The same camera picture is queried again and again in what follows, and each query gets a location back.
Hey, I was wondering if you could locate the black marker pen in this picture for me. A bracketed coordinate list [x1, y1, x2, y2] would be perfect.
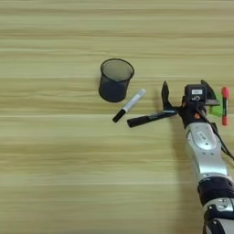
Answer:
[126, 110, 178, 129]

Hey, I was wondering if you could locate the white marker with black cap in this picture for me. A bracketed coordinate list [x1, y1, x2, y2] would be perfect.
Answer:
[112, 88, 147, 123]

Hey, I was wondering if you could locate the black mesh pen cup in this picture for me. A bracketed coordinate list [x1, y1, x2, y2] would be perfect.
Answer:
[98, 58, 135, 103]

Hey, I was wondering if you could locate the red marker pen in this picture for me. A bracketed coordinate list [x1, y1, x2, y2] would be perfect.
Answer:
[220, 86, 230, 127]

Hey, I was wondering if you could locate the green eraser block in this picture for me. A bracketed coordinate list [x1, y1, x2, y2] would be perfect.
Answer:
[209, 90, 224, 118]

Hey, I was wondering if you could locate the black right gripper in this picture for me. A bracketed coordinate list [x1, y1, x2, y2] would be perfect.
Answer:
[161, 80, 221, 129]

